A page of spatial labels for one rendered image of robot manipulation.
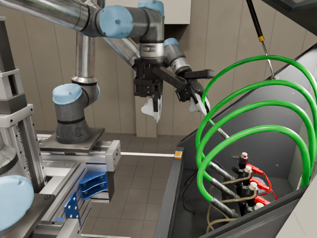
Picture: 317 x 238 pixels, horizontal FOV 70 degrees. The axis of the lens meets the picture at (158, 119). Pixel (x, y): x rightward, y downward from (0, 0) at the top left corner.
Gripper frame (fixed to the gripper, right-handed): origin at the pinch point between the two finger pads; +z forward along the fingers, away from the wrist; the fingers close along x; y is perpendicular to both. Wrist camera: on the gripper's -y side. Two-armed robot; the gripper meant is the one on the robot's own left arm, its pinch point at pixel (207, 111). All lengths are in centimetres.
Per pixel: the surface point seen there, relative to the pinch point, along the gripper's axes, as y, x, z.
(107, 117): 223, -115, -114
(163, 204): 18.9, 19.8, 24.6
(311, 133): -28.6, 12.2, 21.7
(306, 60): -31.5, -31.4, -4.5
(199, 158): -5.4, 24.0, 16.7
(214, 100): 102, -210, -71
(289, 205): -23.3, 29.2, 31.7
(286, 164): -1, -43, 29
